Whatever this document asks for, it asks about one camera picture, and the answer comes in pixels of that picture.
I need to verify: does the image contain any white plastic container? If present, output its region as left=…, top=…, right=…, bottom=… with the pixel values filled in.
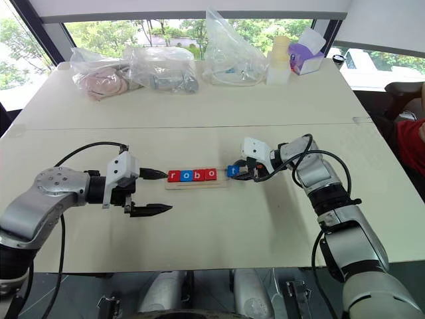
left=266, top=54, right=290, bottom=86

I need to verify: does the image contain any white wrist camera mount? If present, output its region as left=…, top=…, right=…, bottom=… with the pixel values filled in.
left=101, top=151, right=140, bottom=210
left=239, top=136, right=276, bottom=175

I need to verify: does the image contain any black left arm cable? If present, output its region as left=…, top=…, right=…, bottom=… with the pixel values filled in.
left=48, top=142, right=131, bottom=319

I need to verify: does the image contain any silver rounded robot leg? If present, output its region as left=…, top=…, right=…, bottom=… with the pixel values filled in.
left=137, top=271, right=187, bottom=315
left=234, top=268, right=276, bottom=319

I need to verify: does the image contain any black office chair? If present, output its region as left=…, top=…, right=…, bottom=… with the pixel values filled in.
left=384, top=81, right=425, bottom=122

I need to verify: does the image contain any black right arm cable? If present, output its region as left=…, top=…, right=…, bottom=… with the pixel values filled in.
left=255, top=133, right=363, bottom=319

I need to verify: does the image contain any grey window frame pillar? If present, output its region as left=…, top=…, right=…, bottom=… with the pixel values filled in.
left=311, top=19, right=343, bottom=59
left=9, top=0, right=73, bottom=66

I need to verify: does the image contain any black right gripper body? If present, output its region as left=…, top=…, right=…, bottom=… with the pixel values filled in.
left=236, top=157, right=270, bottom=182

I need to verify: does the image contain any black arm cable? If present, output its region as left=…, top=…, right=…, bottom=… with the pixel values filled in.
left=48, top=142, right=131, bottom=319
left=255, top=133, right=363, bottom=319

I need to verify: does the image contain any clear plastic bag with cables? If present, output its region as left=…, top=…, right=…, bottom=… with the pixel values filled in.
left=202, top=8, right=270, bottom=87

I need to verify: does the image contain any plastic bag with grey items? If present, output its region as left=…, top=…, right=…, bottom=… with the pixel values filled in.
left=122, top=45, right=200, bottom=96

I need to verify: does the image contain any plastic bag with pink items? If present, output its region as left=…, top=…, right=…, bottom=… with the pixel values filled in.
left=69, top=46, right=143, bottom=100

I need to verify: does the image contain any cream yellow plastic bottle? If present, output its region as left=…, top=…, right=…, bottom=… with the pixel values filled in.
left=271, top=35, right=292, bottom=69

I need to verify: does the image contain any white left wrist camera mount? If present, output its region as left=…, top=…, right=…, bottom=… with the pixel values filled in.
left=101, top=151, right=140, bottom=210

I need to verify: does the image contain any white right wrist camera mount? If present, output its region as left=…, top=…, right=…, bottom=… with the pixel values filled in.
left=239, top=136, right=276, bottom=175

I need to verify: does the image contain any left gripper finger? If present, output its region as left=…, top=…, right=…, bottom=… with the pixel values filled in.
left=138, top=167, right=169, bottom=182
left=129, top=203, right=173, bottom=219

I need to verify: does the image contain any wooden letter tray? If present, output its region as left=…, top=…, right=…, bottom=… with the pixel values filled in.
left=165, top=178, right=230, bottom=191

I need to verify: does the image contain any purple white tissue box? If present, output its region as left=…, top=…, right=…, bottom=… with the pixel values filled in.
left=288, top=27, right=327, bottom=76

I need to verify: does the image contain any black metal bracket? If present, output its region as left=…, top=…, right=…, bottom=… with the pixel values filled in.
left=97, top=294, right=122, bottom=319
left=285, top=280, right=313, bottom=319

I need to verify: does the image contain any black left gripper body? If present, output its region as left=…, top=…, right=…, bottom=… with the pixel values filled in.
left=111, top=168, right=142, bottom=215

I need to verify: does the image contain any person in red shirt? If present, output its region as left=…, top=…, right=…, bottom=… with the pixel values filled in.
left=396, top=81, right=425, bottom=177

